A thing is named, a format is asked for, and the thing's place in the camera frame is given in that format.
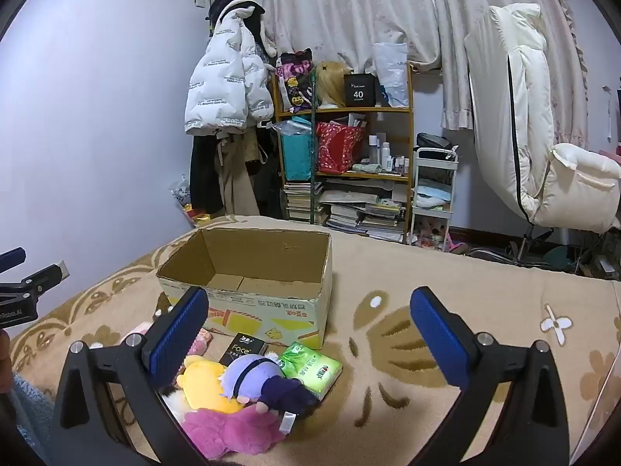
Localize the pink furry plush toy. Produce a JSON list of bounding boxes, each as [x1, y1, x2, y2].
[[182, 403, 297, 461]]

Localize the pale floral curtain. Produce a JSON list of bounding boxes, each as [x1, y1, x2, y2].
[[259, 0, 592, 132]]

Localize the wide pile of books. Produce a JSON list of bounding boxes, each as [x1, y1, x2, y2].
[[324, 179, 409, 244]]

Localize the white padded recliner chair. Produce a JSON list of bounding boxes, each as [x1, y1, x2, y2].
[[463, 2, 621, 264]]

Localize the beige floral blanket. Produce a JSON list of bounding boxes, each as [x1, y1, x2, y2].
[[10, 214, 621, 466]]

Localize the dark hanging coat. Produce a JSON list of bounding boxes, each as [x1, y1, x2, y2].
[[188, 126, 284, 220]]

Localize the beige hanging garment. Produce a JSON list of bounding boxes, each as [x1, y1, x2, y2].
[[216, 131, 265, 217]]

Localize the white puffer jacket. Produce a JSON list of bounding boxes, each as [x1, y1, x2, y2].
[[184, 0, 276, 137]]

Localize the group of cosmetic bottles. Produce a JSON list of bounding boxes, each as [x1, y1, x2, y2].
[[366, 133, 411, 174]]

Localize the printed cardboard box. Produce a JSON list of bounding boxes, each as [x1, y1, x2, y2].
[[156, 227, 334, 350]]

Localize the wooden shelf rack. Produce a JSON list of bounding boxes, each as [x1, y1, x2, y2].
[[272, 64, 416, 244]]

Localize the white plastic bag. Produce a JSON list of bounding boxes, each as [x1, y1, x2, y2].
[[373, 41, 411, 108]]

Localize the purple-haired plush doll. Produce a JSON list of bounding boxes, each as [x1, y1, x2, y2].
[[218, 353, 321, 435]]

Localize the black box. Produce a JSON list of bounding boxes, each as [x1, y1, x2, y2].
[[343, 73, 380, 108]]

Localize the narrow stack of books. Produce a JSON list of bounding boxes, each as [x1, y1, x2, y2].
[[284, 182, 329, 224]]

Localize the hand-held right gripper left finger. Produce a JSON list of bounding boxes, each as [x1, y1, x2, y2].
[[49, 286, 212, 466]]

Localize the teal bag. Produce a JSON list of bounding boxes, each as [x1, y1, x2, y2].
[[280, 116, 316, 181]]

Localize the pile of bags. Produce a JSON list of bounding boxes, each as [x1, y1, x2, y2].
[[170, 175, 215, 227]]

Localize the yellow plush toy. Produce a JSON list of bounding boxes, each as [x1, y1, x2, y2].
[[177, 354, 248, 413]]

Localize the black tissue packet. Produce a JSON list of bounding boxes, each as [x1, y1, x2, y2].
[[218, 332, 269, 368]]

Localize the red patterned bag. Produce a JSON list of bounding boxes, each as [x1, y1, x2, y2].
[[315, 120, 368, 174]]

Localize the pink and black printed cushion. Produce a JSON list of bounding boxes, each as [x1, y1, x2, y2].
[[276, 49, 316, 113]]

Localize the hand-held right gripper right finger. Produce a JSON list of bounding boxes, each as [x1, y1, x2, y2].
[[410, 286, 571, 466]]

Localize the light pink plush toy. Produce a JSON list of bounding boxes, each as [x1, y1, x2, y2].
[[121, 320, 215, 357]]

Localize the green pole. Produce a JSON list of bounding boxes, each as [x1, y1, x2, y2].
[[309, 69, 319, 225]]

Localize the blonde wig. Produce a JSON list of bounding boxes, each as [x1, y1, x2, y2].
[[313, 61, 353, 108]]

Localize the white trolley cart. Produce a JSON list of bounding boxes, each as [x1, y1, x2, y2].
[[410, 147, 460, 249]]

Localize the black and white plush penguin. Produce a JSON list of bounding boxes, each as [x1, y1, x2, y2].
[[159, 383, 191, 423]]

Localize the black hat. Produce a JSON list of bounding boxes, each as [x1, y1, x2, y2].
[[208, 0, 267, 16]]

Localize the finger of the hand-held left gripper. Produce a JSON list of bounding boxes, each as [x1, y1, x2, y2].
[[21, 262, 69, 298], [0, 247, 26, 273]]

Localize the person's blue jeans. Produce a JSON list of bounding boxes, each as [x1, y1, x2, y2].
[[9, 373, 55, 464]]

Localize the green tissue packet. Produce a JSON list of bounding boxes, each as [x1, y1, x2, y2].
[[279, 341, 343, 395]]

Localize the black bag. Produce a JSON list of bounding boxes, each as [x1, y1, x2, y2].
[[416, 132, 460, 161]]

